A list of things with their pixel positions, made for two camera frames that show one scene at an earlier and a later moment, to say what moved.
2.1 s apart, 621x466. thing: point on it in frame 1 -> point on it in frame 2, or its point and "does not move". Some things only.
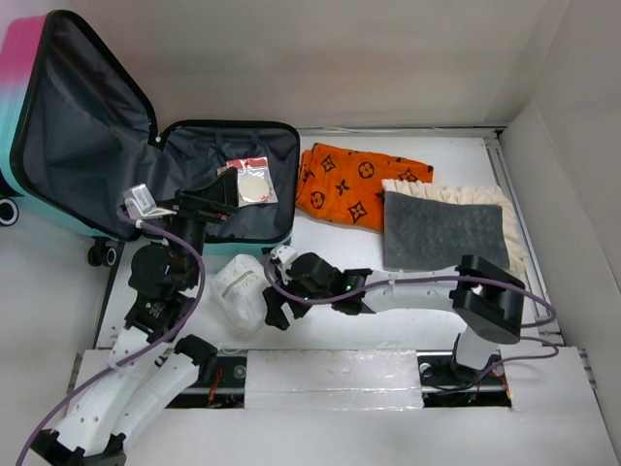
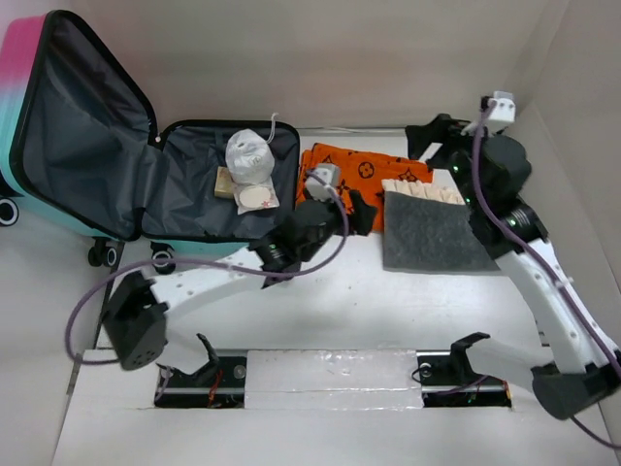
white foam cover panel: (333, 380) does not move
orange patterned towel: (345, 186) does not move
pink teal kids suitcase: (77, 133) does not move
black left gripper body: (190, 221) -> (332, 226)
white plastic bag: (239, 293) -> (249, 157)
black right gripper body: (297, 288) -> (460, 148)
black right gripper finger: (275, 316) -> (434, 131)
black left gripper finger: (225, 188) -> (363, 216)
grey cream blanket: (431, 227) does not move
